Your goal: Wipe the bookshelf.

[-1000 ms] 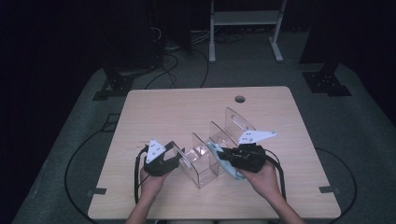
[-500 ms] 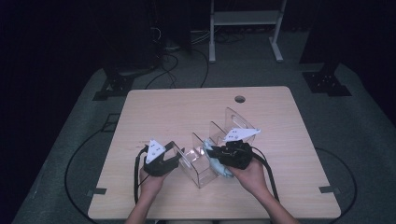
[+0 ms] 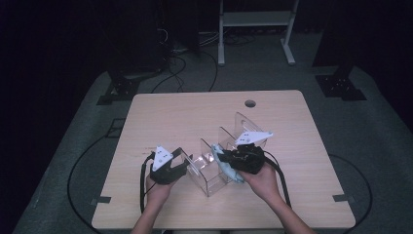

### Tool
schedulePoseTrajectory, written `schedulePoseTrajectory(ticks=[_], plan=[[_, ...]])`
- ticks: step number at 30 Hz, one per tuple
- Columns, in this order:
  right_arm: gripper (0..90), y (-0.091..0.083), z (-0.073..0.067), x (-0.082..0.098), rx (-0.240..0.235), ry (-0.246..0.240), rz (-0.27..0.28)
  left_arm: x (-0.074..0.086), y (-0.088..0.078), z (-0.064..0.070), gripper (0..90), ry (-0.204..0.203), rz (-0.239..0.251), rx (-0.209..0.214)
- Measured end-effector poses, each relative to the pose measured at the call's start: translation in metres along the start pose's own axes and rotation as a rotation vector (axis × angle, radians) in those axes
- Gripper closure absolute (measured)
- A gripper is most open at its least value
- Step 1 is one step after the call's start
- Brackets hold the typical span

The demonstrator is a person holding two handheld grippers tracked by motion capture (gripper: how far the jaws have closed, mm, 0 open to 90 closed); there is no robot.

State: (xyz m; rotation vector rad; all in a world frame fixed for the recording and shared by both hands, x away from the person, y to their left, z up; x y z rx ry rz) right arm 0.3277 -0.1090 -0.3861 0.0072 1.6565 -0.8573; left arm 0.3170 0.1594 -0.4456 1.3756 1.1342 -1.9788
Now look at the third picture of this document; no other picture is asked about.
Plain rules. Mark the black tape strip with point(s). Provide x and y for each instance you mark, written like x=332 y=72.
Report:
x=101 y=200
x=343 y=198

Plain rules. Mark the person's right hand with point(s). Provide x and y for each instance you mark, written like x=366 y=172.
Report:
x=263 y=185

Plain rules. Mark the person's left hand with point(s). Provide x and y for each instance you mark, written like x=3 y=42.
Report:
x=159 y=193

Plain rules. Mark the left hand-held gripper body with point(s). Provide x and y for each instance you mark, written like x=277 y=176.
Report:
x=164 y=169

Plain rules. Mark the clear plastic divided organizer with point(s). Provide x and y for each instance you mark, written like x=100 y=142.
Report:
x=211 y=175

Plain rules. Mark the white metal stand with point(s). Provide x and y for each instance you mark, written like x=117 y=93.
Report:
x=256 y=19

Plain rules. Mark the light blue cleaning cloth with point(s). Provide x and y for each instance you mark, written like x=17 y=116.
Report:
x=227 y=169

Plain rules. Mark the dark equipment cabinet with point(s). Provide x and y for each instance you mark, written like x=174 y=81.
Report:
x=146 y=39

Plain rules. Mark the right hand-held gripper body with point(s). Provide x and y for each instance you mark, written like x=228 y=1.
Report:
x=248 y=157

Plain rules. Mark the black stand base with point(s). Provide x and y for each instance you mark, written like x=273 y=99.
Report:
x=339 y=86
x=120 y=92

